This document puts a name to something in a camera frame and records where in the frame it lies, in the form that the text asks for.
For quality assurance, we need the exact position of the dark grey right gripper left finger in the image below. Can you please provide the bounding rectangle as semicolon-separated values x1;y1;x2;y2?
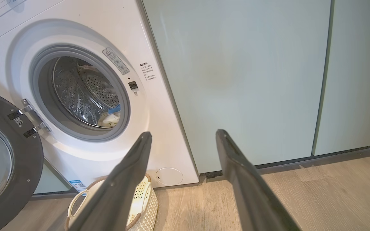
69;132;153;231

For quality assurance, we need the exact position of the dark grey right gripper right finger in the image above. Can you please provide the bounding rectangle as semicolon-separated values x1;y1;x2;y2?
216;129;302;231

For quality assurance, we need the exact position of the pale yellow printed garment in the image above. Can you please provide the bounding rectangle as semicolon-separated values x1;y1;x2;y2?
99;111;121;127

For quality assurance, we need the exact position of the round black glass washer door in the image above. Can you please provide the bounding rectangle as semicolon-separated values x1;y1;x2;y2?
0;88;44;231

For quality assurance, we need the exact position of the cream perforated laundry basket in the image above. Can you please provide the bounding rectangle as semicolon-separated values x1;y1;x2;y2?
65;173;158;231

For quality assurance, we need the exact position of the white washing machine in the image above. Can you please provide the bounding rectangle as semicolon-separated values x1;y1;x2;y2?
0;0;199;193

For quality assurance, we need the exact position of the wide pale green cabinet door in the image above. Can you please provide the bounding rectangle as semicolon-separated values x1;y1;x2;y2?
142;0;331;175

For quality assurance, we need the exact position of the narrow pale green cabinet door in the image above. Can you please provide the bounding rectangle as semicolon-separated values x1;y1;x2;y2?
312;0;370;157

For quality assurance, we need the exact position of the blue energy label sticker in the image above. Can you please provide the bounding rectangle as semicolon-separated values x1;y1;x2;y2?
69;180;87;192

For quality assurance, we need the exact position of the round white filter cover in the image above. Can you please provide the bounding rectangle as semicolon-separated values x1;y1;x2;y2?
156;167;184;185

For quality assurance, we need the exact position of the black text notice sticker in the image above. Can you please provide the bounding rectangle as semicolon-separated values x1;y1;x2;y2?
140;63;156;81

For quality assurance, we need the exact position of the grey warning sticker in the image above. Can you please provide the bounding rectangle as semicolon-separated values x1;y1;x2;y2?
102;47;130;75

